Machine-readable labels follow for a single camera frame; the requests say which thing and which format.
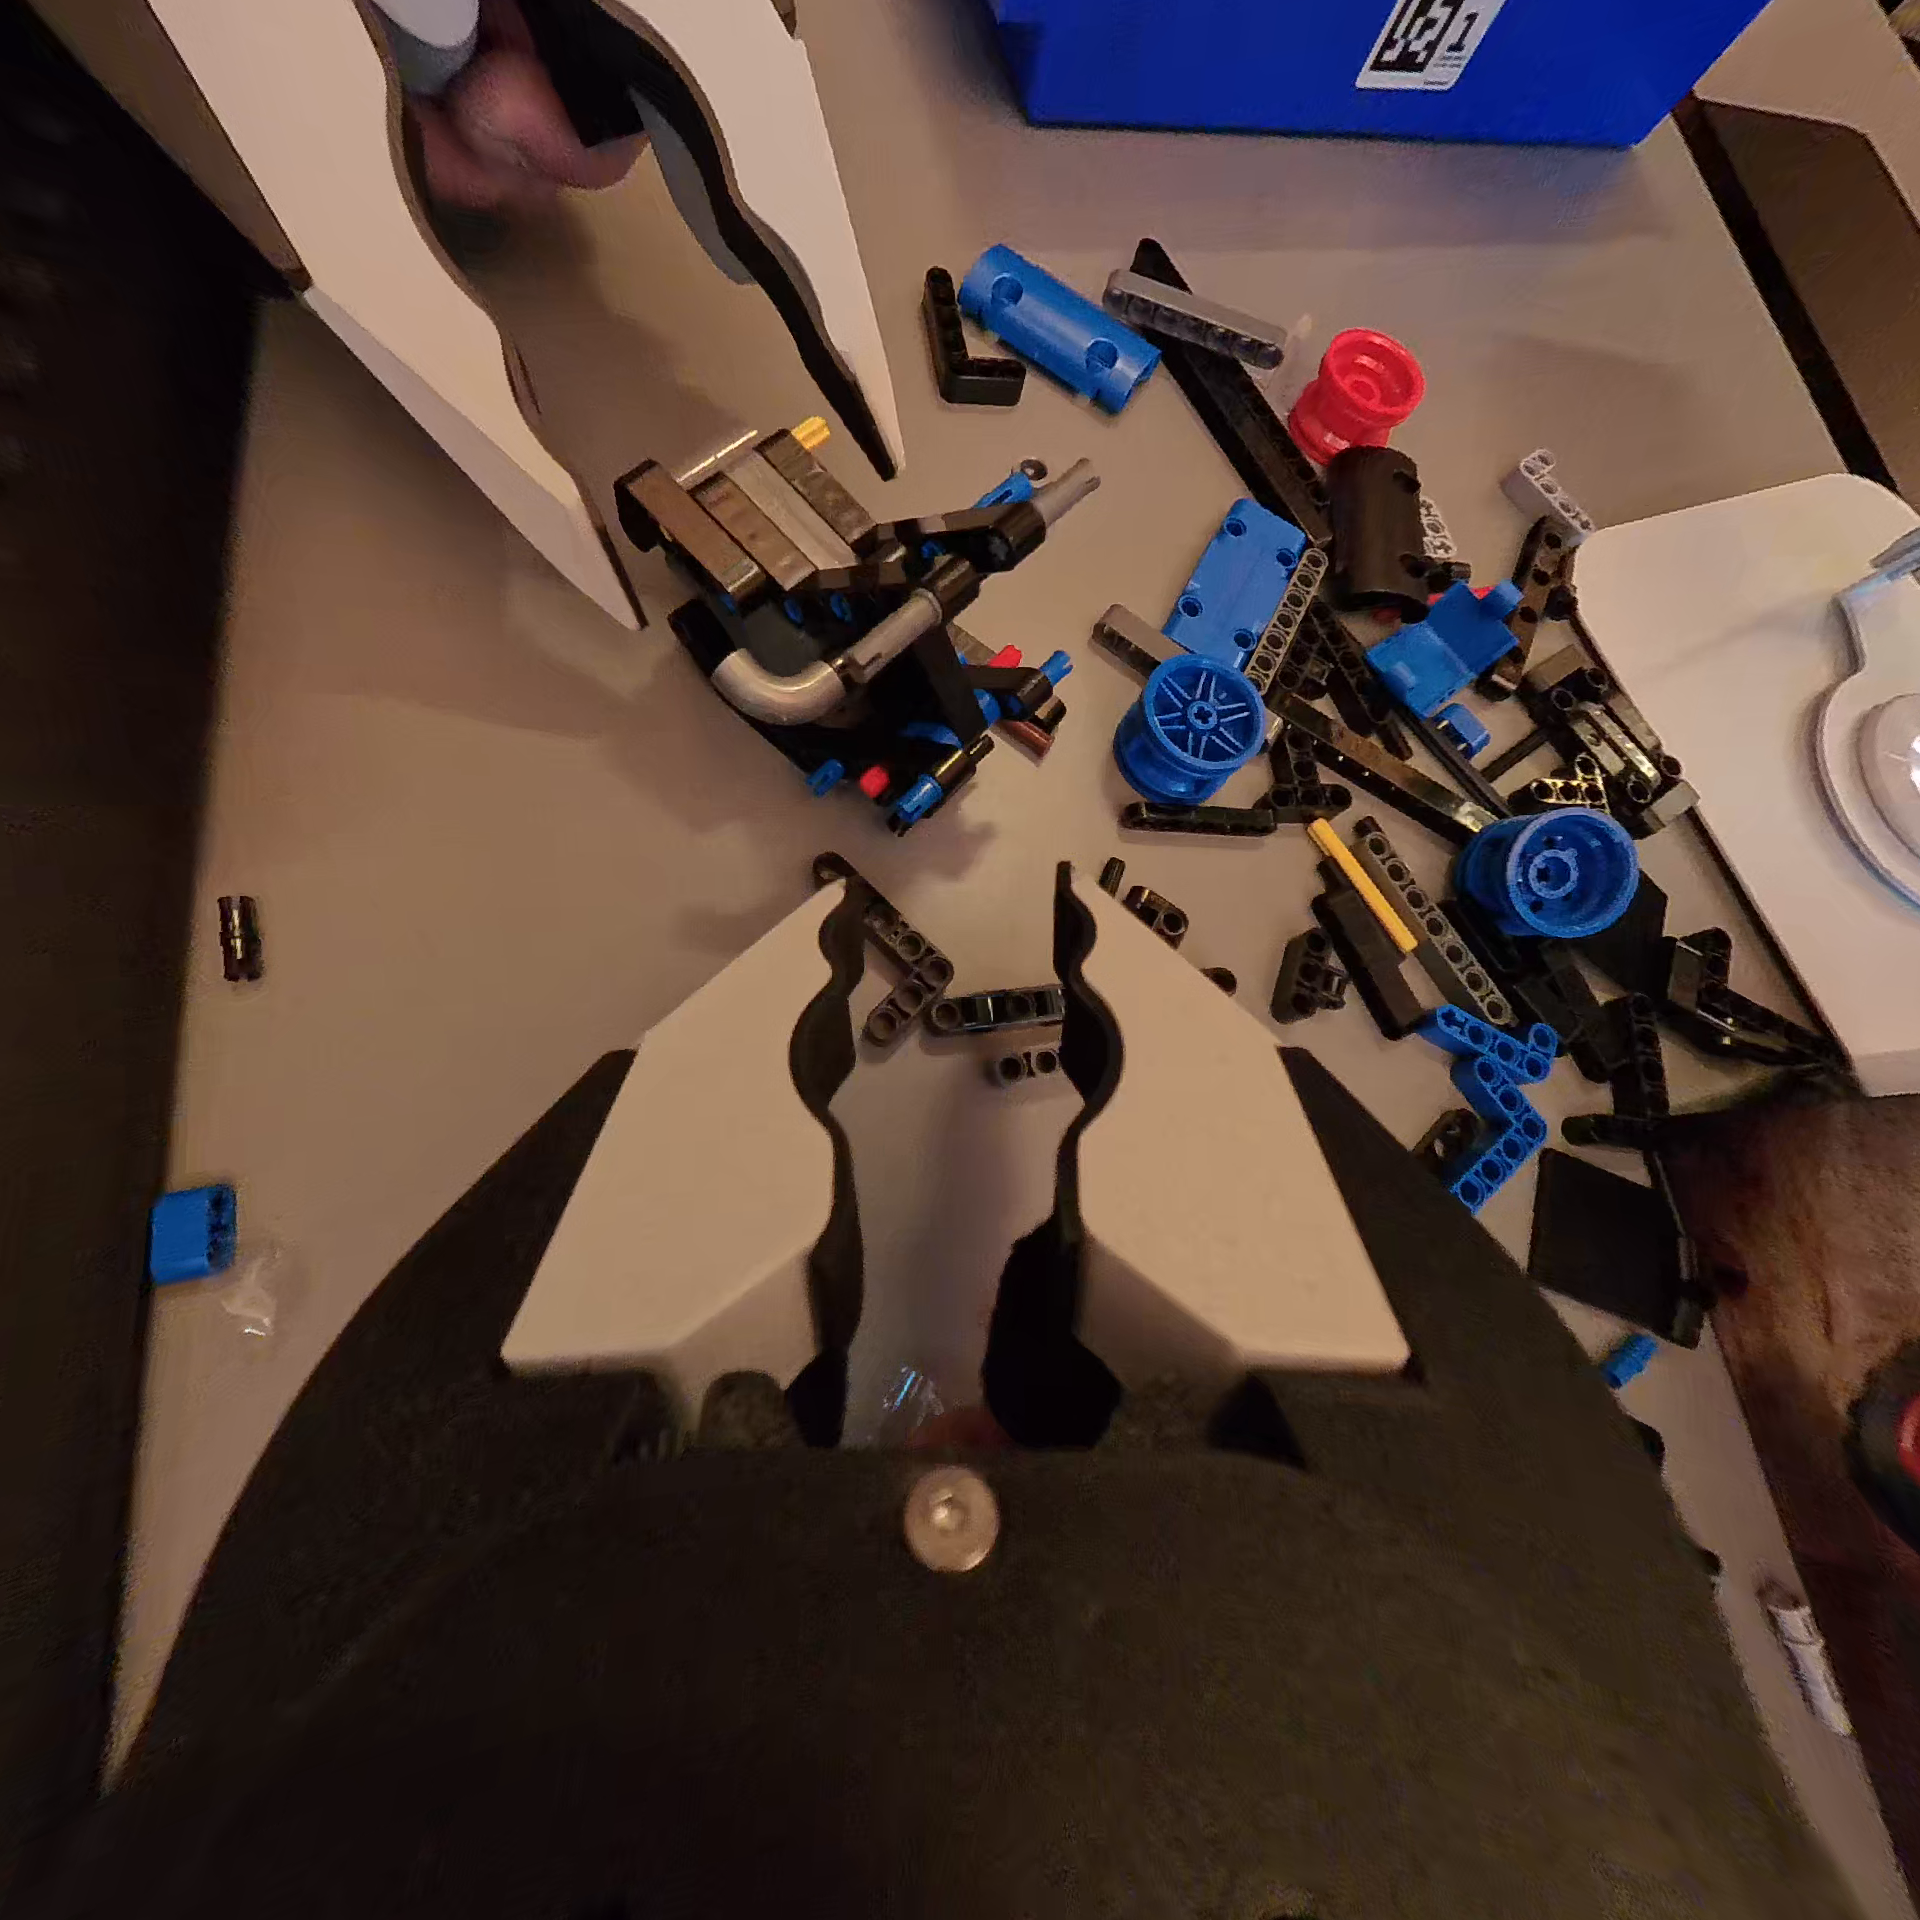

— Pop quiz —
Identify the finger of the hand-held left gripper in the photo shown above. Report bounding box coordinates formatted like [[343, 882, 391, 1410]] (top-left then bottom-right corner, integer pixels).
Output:
[[591, 0, 908, 486], [146, 0, 651, 633]]

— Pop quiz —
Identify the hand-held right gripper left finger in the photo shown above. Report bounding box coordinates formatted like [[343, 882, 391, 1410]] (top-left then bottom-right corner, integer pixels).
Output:
[[503, 879, 869, 1448]]

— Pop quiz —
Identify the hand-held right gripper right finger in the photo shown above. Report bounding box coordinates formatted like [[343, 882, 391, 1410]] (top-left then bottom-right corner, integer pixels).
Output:
[[983, 864, 1414, 1448]]

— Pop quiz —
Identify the partly built toy chassis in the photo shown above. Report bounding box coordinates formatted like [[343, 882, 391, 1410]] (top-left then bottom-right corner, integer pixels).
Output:
[[611, 416, 1106, 836]]

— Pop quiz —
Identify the blue angled toy beam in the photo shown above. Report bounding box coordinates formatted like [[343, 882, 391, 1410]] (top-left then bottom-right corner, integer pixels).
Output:
[[1417, 1003, 1567, 1085], [1445, 1079, 1551, 1218]]

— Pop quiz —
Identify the blue curved toy panel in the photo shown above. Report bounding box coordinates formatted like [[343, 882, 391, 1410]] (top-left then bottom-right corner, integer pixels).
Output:
[[953, 243, 1169, 416], [1163, 494, 1313, 672]]

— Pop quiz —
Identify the black square toy panel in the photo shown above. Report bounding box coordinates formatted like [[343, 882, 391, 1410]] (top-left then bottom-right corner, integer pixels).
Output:
[[1526, 1146, 1716, 1345]]

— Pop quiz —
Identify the dark grey toy beam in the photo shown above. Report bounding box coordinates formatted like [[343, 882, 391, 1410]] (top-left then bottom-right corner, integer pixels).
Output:
[[1104, 268, 1293, 371]]

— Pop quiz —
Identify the blue toy block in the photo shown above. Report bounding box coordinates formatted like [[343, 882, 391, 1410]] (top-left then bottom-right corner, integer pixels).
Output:
[[146, 1183, 244, 1288]]

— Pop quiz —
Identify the blue spoked toy wheel rim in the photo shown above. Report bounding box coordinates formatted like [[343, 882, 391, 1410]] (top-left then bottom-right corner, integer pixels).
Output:
[[1113, 649, 1272, 808]]

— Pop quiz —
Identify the blue storage bin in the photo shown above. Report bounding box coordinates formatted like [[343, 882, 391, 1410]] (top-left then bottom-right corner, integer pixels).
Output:
[[983, 0, 1773, 151]]

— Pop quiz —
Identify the pile of black toy beams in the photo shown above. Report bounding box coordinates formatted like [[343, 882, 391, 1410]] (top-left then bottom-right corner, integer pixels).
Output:
[[811, 238, 1852, 1170]]

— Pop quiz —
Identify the blue toy fender piece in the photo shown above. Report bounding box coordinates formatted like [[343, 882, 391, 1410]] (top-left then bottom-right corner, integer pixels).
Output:
[[1363, 580, 1529, 725]]

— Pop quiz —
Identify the printed toy truck box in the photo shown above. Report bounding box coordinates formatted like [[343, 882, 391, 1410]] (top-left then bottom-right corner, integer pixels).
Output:
[[1662, 1070, 1920, 1863]]

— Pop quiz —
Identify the red toy wheel rim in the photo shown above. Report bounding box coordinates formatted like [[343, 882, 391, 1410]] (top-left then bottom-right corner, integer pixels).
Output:
[[1284, 328, 1431, 470]]

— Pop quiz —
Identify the black dimpled mat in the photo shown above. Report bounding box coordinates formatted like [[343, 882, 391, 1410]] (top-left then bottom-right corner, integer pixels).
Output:
[[0, 0, 260, 1803]]

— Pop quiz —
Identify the black toy cylinder piece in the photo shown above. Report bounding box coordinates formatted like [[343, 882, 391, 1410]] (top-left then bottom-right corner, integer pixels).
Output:
[[1325, 445, 1431, 612]]

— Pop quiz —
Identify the white toy axle pin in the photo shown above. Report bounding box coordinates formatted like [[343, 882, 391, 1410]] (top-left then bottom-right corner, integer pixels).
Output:
[[1763, 1585, 1856, 1736]]

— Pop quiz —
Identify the grey angled toy beam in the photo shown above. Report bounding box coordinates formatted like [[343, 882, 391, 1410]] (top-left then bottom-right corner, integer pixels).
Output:
[[1504, 448, 1597, 535]]

